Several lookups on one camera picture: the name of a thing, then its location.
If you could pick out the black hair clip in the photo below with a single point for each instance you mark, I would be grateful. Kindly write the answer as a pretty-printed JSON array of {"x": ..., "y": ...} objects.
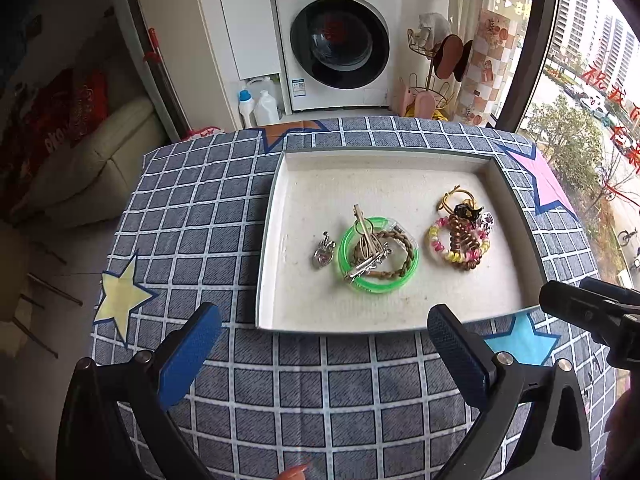
[{"x": 465, "y": 211}]

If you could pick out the red blanket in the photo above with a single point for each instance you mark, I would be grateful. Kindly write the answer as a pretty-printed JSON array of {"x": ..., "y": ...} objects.
[{"x": 60, "y": 120}]

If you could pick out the white bottle with blue cap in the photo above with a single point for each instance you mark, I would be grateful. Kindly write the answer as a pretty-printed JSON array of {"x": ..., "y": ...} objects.
[{"x": 246, "y": 110}]

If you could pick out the pink slippers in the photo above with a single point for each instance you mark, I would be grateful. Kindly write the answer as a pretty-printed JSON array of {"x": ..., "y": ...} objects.
[{"x": 417, "y": 102}]

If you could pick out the red window decal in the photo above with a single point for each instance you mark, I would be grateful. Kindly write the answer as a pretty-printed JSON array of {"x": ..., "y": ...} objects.
[{"x": 597, "y": 77}]

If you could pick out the white washing machine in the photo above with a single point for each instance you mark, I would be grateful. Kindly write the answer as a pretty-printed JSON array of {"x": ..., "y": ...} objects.
[{"x": 300, "y": 85}]

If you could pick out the white bag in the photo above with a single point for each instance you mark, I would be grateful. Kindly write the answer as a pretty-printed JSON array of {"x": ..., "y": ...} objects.
[{"x": 432, "y": 27}]

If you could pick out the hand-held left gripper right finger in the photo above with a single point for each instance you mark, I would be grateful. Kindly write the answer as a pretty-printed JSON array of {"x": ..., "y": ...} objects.
[{"x": 457, "y": 355}]

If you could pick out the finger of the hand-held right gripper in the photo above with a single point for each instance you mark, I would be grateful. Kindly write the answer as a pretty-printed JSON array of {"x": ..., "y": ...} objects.
[
  {"x": 560, "y": 300},
  {"x": 605, "y": 290}
]

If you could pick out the grey checked star tablecloth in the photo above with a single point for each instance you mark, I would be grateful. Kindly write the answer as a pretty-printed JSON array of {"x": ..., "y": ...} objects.
[{"x": 280, "y": 400}]

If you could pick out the dark window frame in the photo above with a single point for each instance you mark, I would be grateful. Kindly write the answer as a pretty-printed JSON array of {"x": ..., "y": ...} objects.
[{"x": 530, "y": 35}]

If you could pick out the person's left hand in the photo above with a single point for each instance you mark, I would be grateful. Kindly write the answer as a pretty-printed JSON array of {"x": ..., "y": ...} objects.
[{"x": 294, "y": 473}]

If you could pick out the silver pendant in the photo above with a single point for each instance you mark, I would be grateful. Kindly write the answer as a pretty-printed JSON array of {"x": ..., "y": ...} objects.
[{"x": 324, "y": 255}]

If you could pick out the cream sofa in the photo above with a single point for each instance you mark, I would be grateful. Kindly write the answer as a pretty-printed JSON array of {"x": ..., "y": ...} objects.
[{"x": 115, "y": 160}]

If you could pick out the grey-green tray with white lining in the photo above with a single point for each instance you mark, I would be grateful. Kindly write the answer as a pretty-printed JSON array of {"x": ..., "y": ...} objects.
[{"x": 300, "y": 290}]

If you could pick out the pink checkered cover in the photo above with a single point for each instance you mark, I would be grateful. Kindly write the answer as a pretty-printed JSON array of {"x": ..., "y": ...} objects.
[{"x": 482, "y": 75}]

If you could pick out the thin dark metal rods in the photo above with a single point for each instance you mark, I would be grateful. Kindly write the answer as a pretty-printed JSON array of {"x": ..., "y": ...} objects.
[{"x": 55, "y": 287}]

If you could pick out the black slipper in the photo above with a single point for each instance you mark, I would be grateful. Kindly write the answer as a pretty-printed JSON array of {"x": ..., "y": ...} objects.
[{"x": 465, "y": 62}]

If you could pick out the gold metal hair clip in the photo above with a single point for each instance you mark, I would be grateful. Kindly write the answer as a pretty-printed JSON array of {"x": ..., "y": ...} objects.
[{"x": 361, "y": 220}]

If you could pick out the person's right forearm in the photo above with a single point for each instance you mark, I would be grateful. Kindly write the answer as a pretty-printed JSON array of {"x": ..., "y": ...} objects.
[{"x": 625, "y": 440}]

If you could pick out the clear plastic jug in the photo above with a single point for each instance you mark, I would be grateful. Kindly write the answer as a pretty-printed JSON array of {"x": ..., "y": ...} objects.
[{"x": 267, "y": 110}]

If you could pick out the brown slipper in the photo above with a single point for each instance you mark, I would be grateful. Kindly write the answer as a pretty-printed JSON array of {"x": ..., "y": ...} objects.
[{"x": 447, "y": 57}]

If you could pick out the pink white cloth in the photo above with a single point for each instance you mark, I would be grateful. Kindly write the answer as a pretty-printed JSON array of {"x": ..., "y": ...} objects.
[{"x": 200, "y": 133}]

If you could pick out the silver star hair clip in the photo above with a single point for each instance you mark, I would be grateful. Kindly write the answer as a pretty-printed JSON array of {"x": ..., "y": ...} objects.
[{"x": 370, "y": 262}]

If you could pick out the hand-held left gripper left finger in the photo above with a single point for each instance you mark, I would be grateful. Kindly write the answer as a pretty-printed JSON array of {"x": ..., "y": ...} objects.
[{"x": 192, "y": 355}]

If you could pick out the white cabinet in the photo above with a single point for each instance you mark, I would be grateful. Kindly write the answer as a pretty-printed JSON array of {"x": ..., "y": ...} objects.
[{"x": 250, "y": 20}]

